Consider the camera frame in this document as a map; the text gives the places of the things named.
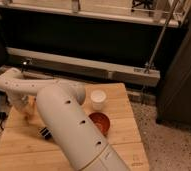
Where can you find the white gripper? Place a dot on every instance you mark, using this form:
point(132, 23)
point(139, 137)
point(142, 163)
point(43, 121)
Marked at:
point(20, 102)

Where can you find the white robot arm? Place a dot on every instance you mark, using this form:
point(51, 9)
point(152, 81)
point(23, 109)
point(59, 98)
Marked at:
point(59, 103)

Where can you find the black striped eraser block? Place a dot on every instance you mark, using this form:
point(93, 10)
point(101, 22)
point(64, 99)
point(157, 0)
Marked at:
point(45, 133)

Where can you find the white cup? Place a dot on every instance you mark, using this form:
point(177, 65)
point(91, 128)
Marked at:
point(98, 98)

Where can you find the red bowl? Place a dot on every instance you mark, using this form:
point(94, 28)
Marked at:
point(101, 121)

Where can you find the metal pole stand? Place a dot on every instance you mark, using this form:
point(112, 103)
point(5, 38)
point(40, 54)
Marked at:
point(148, 65)

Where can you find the grey cabinet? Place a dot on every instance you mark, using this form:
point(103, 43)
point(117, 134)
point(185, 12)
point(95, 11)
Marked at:
point(174, 95)

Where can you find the white baseboard rail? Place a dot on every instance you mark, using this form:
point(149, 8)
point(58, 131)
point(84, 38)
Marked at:
point(91, 68)

